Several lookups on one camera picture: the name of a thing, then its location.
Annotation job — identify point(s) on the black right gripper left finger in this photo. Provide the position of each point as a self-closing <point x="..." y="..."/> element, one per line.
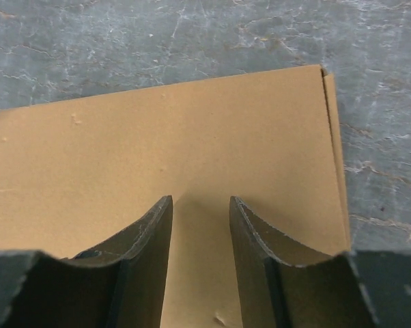
<point x="119" y="282"/>

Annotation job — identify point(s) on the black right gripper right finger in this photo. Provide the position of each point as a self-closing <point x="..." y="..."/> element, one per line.
<point x="283" y="283"/>

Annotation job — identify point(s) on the brown cardboard box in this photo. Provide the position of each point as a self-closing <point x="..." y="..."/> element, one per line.
<point x="73" y="173"/>

